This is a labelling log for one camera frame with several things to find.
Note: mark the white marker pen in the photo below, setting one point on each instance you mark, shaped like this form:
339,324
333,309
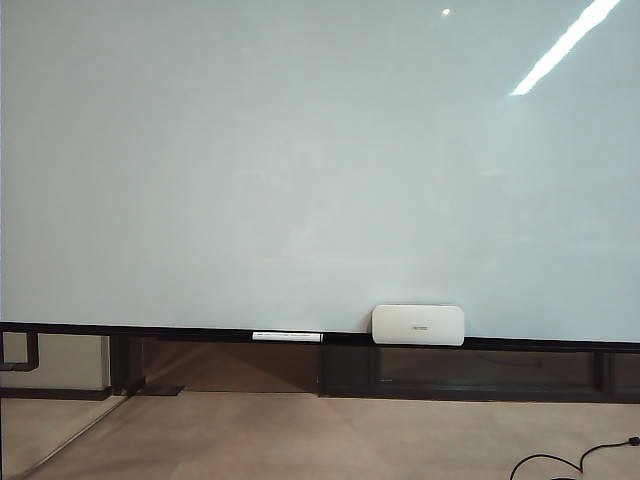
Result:
287,336

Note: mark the white glass whiteboard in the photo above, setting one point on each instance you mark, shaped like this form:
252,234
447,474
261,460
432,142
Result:
250,150

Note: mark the black whiteboard tray ledge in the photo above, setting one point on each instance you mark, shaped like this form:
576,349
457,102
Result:
550,344

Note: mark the white rectangular board eraser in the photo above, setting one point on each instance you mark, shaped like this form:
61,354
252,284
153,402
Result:
417,325

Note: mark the black skirting board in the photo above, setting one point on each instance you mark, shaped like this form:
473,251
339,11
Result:
50,393

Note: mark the black pipe bracket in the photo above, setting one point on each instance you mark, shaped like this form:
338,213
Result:
33,350

